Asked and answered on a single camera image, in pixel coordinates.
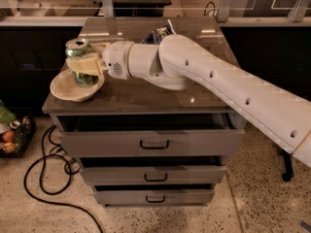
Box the white paper bowl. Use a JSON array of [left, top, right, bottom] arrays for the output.
[[50, 69, 105, 102]]

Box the orange fruit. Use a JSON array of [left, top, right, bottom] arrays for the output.
[[2, 130, 15, 142]]

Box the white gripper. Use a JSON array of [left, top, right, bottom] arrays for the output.
[[66, 41, 134, 80]]

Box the grey drawer cabinet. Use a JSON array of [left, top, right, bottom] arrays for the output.
[[42, 17, 260, 208]]

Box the dark background table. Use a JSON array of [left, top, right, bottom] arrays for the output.
[[100, 0, 172, 17]]

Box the blue crumpled chip bag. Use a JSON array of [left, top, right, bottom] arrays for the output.
[[140, 19, 175, 45]]

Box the black wire fruit basket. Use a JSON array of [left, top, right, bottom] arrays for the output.
[[0, 116, 36, 158]]

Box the top grey drawer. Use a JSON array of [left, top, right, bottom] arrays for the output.
[[59, 125, 244, 157]]

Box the grey drawer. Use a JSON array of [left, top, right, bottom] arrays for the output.
[[94, 183, 215, 207], [80, 157, 226, 185], [59, 125, 244, 157]]

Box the middle grey drawer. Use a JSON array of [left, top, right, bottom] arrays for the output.
[[80, 157, 226, 185]]

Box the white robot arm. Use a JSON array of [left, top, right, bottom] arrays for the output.
[[66, 34, 311, 166]]

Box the green soda can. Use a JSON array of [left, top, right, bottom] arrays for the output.
[[65, 38, 98, 87]]

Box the black stand leg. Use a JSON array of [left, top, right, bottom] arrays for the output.
[[282, 150, 294, 182]]

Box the black floor cable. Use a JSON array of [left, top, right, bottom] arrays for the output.
[[23, 125, 105, 233]]

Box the green bag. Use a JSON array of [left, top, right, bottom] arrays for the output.
[[0, 100, 16, 124]]

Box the bottom grey drawer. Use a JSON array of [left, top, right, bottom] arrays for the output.
[[94, 183, 215, 207]]

